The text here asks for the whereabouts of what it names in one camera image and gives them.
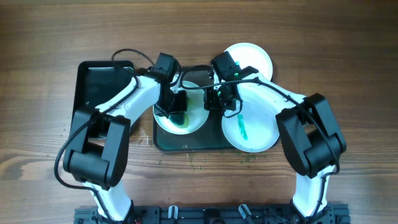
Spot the green yellow sponge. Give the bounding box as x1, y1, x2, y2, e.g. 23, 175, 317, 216
169, 113, 189, 128

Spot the white plate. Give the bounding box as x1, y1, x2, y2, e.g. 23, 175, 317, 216
225, 42, 273, 81
153, 87, 209, 135
221, 83, 279, 153

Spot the white plate top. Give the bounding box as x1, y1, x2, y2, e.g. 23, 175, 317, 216
225, 42, 273, 81

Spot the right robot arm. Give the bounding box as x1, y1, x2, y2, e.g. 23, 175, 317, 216
205, 51, 346, 223

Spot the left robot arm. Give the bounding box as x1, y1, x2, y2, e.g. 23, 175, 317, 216
54, 53, 187, 223

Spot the dark grey serving tray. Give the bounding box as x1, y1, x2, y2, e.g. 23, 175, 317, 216
152, 64, 280, 153

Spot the black rectangular water tub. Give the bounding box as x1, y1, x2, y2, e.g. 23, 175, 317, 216
70, 60, 136, 139

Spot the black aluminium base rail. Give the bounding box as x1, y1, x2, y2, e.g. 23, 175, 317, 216
73, 203, 351, 224

